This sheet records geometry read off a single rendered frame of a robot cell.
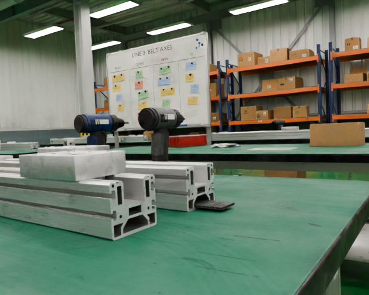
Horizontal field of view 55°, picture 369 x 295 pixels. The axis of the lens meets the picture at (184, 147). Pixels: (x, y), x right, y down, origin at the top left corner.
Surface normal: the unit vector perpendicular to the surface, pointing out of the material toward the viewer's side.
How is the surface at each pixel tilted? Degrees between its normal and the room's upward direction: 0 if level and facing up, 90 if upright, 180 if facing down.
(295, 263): 0
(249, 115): 91
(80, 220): 90
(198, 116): 90
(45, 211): 90
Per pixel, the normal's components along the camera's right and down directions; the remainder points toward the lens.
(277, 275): -0.04, -1.00
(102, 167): 0.81, 0.00
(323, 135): -0.65, 0.05
